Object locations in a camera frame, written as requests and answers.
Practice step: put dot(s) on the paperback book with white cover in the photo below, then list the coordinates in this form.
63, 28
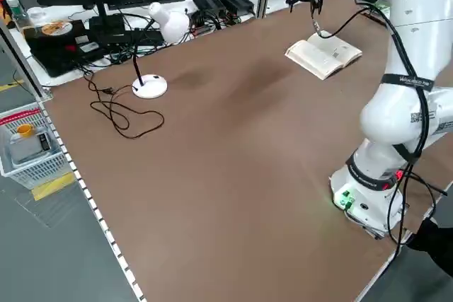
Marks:
311, 58

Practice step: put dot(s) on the white desk lamp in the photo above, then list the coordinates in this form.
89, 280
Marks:
173, 24

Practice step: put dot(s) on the black dock box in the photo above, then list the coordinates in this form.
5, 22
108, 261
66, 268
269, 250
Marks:
106, 24

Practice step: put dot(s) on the orange and white tape roll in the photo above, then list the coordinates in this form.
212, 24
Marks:
54, 28

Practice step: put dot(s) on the black flat case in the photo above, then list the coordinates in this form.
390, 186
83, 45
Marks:
56, 58

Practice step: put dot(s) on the clear plastic cup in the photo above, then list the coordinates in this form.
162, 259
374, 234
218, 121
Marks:
35, 15

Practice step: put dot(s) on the person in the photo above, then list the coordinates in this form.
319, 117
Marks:
433, 242

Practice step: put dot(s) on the clear plastic bottle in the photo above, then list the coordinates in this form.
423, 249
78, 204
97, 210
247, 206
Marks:
16, 15

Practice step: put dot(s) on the small black remote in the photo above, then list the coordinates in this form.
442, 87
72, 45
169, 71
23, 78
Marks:
44, 141

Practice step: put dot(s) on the small orange cup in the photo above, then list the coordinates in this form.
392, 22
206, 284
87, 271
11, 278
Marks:
24, 130

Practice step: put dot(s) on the grey flat box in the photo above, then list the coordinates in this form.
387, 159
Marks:
24, 148

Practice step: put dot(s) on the white plastic basket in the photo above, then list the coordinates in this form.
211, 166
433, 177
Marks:
39, 171

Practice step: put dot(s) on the grey aluminium frame bar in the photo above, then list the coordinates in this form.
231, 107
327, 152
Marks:
24, 65

